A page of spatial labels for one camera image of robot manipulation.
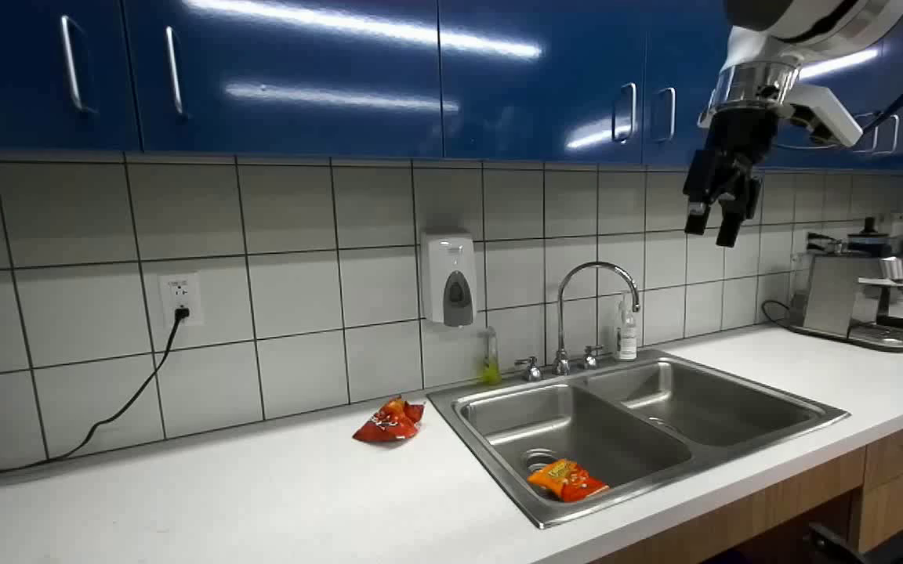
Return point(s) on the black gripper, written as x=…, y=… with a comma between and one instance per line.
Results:
x=734, y=141

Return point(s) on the orange snack bag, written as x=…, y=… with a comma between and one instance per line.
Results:
x=566, y=481

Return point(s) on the stainless steel double sink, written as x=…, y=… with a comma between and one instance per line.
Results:
x=628, y=427

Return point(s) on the red snack bag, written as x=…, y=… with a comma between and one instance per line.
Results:
x=392, y=421

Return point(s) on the small white bottle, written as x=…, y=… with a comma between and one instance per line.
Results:
x=628, y=335

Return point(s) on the silver coffee machine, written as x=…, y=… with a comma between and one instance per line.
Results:
x=839, y=293

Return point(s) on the blue cabinet door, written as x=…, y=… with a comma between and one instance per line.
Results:
x=687, y=63
x=534, y=96
x=296, y=63
x=13, y=72

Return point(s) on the chrome gooseneck faucet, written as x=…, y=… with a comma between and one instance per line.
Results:
x=566, y=313

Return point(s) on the green dish soap bottle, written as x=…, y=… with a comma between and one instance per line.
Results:
x=490, y=368

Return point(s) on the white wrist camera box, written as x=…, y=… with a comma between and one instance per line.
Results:
x=825, y=109

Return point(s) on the white wall soap dispenser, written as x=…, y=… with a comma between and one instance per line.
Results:
x=448, y=275

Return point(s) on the white wall power outlet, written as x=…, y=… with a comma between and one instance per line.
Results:
x=181, y=293

